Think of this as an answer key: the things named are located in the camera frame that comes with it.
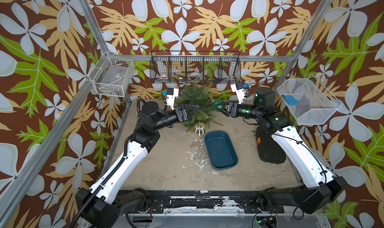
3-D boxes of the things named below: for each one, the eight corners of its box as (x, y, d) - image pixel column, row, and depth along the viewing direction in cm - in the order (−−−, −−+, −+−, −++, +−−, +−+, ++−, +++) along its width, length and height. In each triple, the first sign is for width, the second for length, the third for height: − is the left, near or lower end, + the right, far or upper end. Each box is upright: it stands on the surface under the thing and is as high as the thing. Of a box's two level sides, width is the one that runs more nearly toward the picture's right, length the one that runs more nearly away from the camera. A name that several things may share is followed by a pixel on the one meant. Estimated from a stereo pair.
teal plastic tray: (211, 172, 87) (213, 168, 82) (201, 135, 103) (201, 130, 97) (238, 166, 89) (241, 162, 84) (223, 131, 105) (225, 126, 100)
